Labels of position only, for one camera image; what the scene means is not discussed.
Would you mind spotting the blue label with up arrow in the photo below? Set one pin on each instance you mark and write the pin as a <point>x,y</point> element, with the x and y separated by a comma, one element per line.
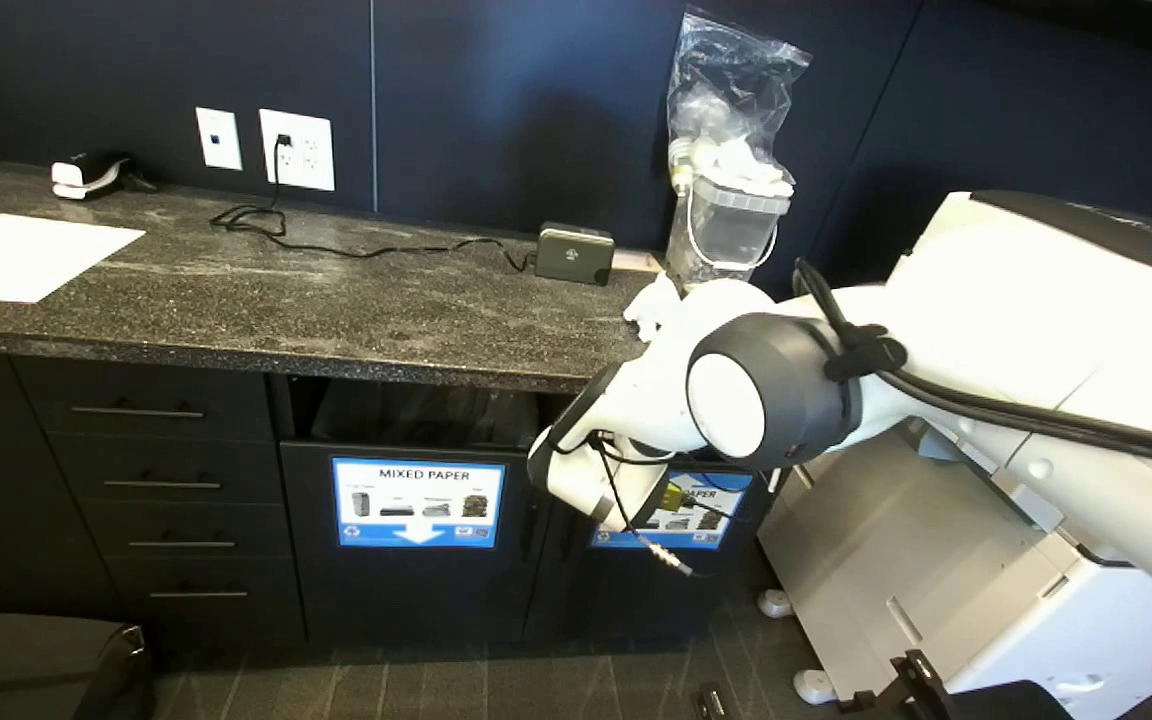
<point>723,514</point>

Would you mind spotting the crumpled white paper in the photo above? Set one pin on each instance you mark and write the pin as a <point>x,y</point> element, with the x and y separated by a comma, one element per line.
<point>648,300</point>

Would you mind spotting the white tissue wad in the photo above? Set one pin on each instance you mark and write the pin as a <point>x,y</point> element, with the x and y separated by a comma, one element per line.
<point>736,167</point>

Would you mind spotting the clear plastic bag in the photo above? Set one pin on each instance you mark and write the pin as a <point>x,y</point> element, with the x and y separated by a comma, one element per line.
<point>723,80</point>

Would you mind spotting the small white wall plate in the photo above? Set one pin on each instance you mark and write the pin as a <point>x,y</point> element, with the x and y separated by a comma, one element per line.
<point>218,137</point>

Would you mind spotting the dark cabinet drawer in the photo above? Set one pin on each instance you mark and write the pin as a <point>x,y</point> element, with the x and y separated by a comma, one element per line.
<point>202,617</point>
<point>162,464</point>
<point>180,526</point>
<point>137,388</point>

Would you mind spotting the blue label with down arrow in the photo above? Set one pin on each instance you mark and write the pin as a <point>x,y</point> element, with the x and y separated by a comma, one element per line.
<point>416,507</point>

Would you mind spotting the grey power adapter box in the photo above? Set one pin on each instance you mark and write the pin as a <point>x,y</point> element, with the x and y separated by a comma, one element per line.
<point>574,250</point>

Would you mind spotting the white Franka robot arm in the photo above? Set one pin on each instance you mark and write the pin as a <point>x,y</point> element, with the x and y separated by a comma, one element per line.
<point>763,393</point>

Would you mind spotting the dark bin door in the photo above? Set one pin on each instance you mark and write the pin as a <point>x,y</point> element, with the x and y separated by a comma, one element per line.
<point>416,592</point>
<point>680,600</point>

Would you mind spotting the clear plastic bucket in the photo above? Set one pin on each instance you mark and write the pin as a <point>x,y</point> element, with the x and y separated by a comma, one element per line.
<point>736,228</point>

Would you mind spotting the white office printer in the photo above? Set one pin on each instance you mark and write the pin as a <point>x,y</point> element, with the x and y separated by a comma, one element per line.
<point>950,575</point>

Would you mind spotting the flat white paper sheet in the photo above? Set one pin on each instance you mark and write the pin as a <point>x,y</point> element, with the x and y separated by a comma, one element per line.
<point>23,259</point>

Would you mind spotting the large white outlet plate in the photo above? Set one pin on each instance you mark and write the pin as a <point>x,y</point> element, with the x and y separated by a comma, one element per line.
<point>297,155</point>

